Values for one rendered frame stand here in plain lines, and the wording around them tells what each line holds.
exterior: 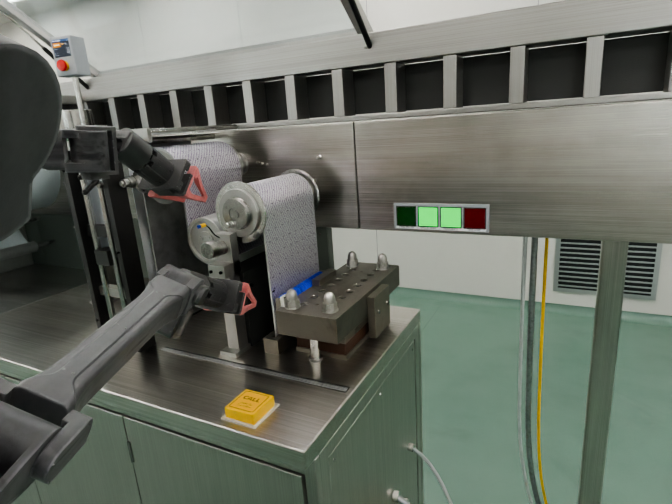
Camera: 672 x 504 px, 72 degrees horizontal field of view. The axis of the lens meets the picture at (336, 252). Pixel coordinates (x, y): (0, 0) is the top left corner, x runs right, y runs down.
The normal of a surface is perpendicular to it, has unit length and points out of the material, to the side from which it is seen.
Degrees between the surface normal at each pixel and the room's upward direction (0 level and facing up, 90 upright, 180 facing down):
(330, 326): 90
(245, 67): 90
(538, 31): 90
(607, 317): 90
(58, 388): 28
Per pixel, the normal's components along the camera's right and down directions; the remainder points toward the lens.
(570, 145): -0.46, 0.27
